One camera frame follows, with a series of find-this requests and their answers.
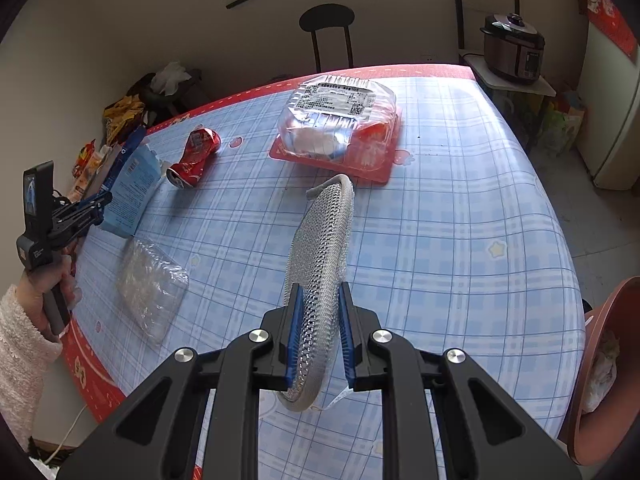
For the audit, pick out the grey mesh insole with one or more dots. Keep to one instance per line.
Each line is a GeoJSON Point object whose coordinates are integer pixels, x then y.
{"type": "Point", "coordinates": [320, 240]}

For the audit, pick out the person's left hand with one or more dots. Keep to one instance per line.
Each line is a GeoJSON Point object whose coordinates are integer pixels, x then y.
{"type": "Point", "coordinates": [35, 292]}

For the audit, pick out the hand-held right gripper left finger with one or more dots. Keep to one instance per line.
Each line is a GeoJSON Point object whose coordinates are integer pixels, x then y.
{"type": "Point", "coordinates": [294, 340]}

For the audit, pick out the clear plastic bag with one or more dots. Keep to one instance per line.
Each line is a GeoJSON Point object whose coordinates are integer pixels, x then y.
{"type": "Point", "coordinates": [150, 285]}

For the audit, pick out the brown plastic trash bin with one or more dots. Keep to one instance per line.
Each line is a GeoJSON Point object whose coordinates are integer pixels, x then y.
{"type": "Point", "coordinates": [585, 410]}

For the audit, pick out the clear food tray red base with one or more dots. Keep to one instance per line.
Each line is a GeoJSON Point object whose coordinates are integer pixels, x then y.
{"type": "Point", "coordinates": [335, 110]}

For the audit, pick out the pile of snack bags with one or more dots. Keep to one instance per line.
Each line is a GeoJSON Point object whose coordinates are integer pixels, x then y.
{"type": "Point", "coordinates": [120, 115]}

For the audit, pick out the small white side table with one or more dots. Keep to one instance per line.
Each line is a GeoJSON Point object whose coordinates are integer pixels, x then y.
{"type": "Point", "coordinates": [505, 87]}

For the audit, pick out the person's left forearm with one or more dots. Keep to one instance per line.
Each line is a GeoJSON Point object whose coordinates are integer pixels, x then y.
{"type": "Point", "coordinates": [20, 360]}

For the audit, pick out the blue checked tablecloth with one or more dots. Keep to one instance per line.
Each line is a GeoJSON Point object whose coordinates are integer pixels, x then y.
{"type": "Point", "coordinates": [450, 240]}

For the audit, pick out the cream two-door fridge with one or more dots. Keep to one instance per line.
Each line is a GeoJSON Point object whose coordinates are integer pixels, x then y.
{"type": "Point", "coordinates": [610, 125]}

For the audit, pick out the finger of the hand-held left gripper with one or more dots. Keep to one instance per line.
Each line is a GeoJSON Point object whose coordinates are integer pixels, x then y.
{"type": "Point", "coordinates": [92, 201]}
{"type": "Point", "coordinates": [85, 222]}

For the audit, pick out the green printed shopping bag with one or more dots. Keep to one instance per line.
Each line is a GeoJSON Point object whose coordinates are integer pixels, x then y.
{"type": "Point", "coordinates": [565, 125]}

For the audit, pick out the red printed hanging cloth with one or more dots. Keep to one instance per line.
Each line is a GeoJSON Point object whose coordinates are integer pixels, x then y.
{"type": "Point", "coordinates": [612, 15]}

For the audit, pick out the crushed red soda can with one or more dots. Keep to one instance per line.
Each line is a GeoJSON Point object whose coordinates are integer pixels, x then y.
{"type": "Point", "coordinates": [197, 152]}

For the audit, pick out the black round-back chair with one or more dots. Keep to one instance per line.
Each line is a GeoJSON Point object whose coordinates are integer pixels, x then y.
{"type": "Point", "coordinates": [327, 17]}

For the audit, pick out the silver black pressure cooker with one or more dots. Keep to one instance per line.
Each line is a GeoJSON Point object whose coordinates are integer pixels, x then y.
{"type": "Point", "coordinates": [512, 50]}

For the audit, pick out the blue tissue packet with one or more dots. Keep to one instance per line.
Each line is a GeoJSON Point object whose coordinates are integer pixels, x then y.
{"type": "Point", "coordinates": [132, 190]}

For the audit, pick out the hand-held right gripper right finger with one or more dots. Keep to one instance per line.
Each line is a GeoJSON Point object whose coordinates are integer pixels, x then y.
{"type": "Point", "coordinates": [346, 340]}

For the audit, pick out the white plastic bag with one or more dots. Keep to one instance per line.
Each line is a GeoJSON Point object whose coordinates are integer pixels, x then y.
{"type": "Point", "coordinates": [170, 77]}

